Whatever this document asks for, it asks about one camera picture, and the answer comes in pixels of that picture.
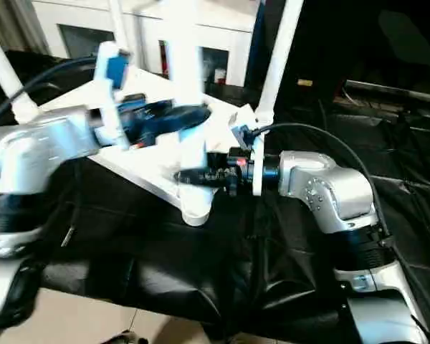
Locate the black work mat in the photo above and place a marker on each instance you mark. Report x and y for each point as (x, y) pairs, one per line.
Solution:
(380, 161)

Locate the white sideboard cabinet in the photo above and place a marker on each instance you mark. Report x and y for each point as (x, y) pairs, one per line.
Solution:
(200, 18)

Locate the white plastic table leg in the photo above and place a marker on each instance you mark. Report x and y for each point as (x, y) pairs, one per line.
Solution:
(7, 71)
(277, 64)
(119, 25)
(184, 71)

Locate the white plastic table top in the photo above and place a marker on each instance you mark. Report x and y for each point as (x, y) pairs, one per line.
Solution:
(147, 168)

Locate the red bottle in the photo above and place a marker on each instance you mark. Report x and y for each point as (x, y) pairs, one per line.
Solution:
(162, 55)

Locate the long black pole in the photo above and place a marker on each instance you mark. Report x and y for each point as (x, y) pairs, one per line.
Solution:
(397, 93)

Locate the beige curtain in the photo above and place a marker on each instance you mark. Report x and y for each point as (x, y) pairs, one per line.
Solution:
(10, 21)

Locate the plain white cup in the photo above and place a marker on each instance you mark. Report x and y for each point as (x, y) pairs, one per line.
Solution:
(220, 75)

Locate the small yellow label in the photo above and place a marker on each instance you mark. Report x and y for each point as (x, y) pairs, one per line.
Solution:
(304, 82)

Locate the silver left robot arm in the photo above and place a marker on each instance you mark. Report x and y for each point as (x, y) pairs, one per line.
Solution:
(28, 161)

